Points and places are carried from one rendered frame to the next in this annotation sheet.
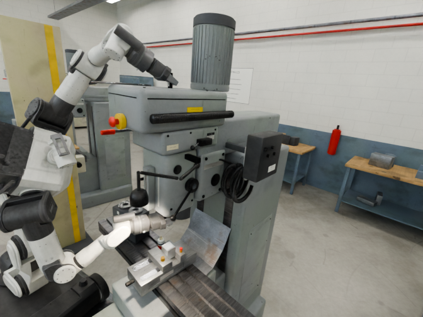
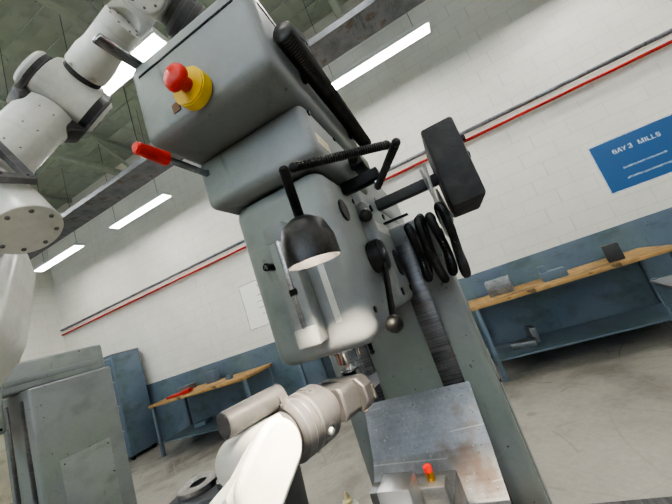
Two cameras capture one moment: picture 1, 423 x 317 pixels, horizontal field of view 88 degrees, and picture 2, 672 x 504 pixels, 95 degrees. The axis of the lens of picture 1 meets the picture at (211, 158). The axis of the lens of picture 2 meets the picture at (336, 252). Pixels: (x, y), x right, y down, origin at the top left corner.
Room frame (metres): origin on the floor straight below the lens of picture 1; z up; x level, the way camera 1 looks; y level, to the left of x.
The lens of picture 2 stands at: (0.40, 0.39, 1.38)
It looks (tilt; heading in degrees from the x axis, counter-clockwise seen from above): 10 degrees up; 338
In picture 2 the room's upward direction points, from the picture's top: 19 degrees counter-clockwise
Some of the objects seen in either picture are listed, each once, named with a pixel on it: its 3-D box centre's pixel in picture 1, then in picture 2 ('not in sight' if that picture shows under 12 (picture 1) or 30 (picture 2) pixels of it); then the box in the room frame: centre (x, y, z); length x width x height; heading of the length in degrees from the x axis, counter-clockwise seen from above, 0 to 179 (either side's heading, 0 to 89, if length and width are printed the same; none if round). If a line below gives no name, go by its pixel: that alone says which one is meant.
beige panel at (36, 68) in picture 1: (50, 153); not in sight; (2.05, 1.60, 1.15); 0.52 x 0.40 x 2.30; 139
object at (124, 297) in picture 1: (167, 284); not in sight; (0.99, 0.20, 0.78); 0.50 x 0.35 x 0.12; 139
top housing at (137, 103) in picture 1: (172, 106); (273, 127); (1.01, 0.19, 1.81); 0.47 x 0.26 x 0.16; 139
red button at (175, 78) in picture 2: (114, 121); (179, 80); (0.80, 0.37, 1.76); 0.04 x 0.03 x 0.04; 49
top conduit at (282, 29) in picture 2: (197, 116); (335, 106); (0.92, 0.07, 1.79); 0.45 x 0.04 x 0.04; 139
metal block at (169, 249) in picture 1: (168, 250); (401, 499); (0.99, 0.20, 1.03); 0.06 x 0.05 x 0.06; 47
